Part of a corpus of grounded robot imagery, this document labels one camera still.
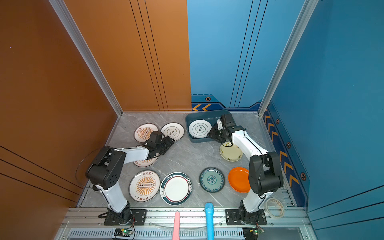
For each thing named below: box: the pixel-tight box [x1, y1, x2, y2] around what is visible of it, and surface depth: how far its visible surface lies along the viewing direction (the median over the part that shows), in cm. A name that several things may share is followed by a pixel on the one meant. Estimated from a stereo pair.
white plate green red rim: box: [160, 171, 193, 206], surface depth 84 cm
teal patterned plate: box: [199, 166, 226, 193], surface depth 87 cm
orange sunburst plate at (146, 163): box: [132, 155, 159, 168], surface depth 93 cm
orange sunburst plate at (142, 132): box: [133, 123, 159, 143], surface depth 111 cm
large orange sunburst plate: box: [128, 169, 161, 203], surface depth 84 cm
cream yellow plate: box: [219, 144, 243, 162], surface depth 96 cm
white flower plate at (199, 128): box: [188, 119, 213, 139], surface depth 111 cm
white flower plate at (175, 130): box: [160, 122, 185, 141], surface depth 111 cm
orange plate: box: [228, 166, 251, 193], surface depth 88 cm
